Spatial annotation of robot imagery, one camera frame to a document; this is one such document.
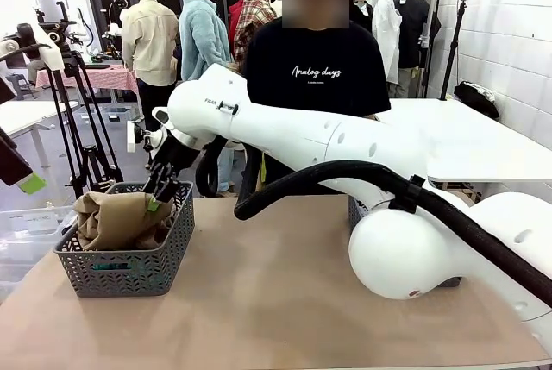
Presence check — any black leaning stand pole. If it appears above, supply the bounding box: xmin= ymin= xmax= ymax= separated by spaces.
xmin=420 ymin=0 xmax=445 ymax=97

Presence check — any grey plastic woven-pattern basket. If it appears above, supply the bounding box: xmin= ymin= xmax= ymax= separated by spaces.
xmin=53 ymin=180 xmax=196 ymax=298
xmin=348 ymin=195 xmax=462 ymax=288

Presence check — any mannequin in black shirt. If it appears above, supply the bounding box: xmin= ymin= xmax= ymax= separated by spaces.
xmin=394 ymin=0 xmax=442 ymax=99

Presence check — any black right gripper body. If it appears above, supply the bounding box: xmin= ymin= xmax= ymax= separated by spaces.
xmin=148 ymin=132 xmax=202 ymax=171

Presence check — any seated person in white shirt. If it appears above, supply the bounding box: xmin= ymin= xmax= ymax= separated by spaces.
xmin=25 ymin=57 xmax=47 ymax=86

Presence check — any mannequin in cream jacket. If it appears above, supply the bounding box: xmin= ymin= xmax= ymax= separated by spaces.
xmin=119 ymin=0 xmax=180 ymax=134

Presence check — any mannequin in red top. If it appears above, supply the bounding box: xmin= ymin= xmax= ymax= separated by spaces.
xmin=227 ymin=0 xmax=245 ymax=59

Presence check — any clear plastic storage bin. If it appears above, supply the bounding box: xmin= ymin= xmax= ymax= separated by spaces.
xmin=0 ymin=204 xmax=79 ymax=302

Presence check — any mannequin in white shirt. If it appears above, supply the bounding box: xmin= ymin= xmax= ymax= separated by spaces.
xmin=371 ymin=0 xmax=405 ymax=99

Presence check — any white storage crate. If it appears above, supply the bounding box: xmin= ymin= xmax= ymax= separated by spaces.
xmin=103 ymin=106 xmax=143 ymax=123

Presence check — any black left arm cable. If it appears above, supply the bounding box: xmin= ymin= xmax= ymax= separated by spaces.
xmin=0 ymin=43 xmax=53 ymax=63

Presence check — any teal garment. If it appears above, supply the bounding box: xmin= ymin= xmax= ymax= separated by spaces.
xmin=92 ymin=261 xmax=130 ymax=272

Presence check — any black bag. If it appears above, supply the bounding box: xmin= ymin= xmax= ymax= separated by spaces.
xmin=453 ymin=80 xmax=501 ymax=120

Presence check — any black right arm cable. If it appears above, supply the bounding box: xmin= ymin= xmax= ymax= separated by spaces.
xmin=195 ymin=135 xmax=552 ymax=309

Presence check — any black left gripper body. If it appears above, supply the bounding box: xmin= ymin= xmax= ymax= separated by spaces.
xmin=0 ymin=76 xmax=16 ymax=106

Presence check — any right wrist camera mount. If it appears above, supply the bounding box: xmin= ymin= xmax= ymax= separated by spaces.
xmin=126 ymin=106 xmax=169 ymax=154

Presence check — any person in black t-shirt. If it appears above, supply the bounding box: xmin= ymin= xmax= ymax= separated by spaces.
xmin=241 ymin=0 xmax=392 ymax=197

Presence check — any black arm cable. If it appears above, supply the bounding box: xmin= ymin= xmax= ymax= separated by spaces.
xmin=195 ymin=135 xmax=552 ymax=309
xmin=0 ymin=43 xmax=53 ymax=63

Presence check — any beige garment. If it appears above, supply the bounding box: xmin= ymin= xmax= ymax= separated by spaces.
xmin=72 ymin=191 xmax=178 ymax=253

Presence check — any table with pink cloth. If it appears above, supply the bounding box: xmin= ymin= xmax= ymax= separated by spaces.
xmin=34 ymin=63 xmax=139 ymax=95

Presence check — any small white table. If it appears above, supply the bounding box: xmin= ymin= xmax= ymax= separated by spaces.
xmin=0 ymin=100 xmax=81 ymax=172

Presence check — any grey stool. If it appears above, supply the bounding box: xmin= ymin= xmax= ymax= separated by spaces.
xmin=8 ymin=72 xmax=35 ymax=99

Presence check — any black light stand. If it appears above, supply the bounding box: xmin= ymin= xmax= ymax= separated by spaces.
xmin=439 ymin=0 xmax=469 ymax=102

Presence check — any large white table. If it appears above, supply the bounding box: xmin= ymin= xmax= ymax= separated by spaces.
xmin=387 ymin=97 xmax=552 ymax=184

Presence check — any mannequin in light blue fleece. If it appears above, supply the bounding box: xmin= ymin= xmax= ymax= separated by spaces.
xmin=179 ymin=0 xmax=234 ymax=197

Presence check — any black camera on tripod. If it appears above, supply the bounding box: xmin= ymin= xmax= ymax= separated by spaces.
xmin=16 ymin=1 xmax=124 ymax=201

